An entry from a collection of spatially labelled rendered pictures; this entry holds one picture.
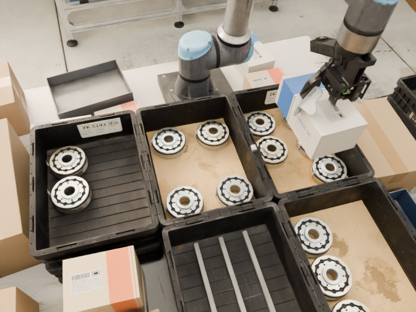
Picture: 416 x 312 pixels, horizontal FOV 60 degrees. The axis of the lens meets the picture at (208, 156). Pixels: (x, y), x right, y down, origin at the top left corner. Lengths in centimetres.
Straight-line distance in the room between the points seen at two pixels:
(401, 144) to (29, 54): 250
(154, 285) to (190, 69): 71
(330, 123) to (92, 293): 64
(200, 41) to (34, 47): 195
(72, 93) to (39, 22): 187
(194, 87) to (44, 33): 200
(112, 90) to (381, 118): 97
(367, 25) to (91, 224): 80
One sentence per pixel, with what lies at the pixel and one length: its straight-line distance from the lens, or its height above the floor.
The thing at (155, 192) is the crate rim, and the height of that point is 93.
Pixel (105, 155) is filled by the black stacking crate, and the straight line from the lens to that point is 116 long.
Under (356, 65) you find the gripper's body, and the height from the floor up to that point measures 129.
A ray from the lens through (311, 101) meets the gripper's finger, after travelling 84.
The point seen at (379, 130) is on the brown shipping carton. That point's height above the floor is 86.
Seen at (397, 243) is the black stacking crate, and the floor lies 87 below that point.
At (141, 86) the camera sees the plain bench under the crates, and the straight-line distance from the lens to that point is 152.
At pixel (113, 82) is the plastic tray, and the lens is 148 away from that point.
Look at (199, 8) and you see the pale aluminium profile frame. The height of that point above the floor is 13.
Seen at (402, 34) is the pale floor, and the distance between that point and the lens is 345.
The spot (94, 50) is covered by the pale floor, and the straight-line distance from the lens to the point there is 290.
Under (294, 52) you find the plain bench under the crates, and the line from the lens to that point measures 175.
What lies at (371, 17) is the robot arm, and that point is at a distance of 72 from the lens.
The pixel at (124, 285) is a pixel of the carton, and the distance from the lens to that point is 86.
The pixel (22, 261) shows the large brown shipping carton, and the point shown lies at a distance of 115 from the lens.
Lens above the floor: 174
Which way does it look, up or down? 54 degrees down
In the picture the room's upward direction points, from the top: 4 degrees clockwise
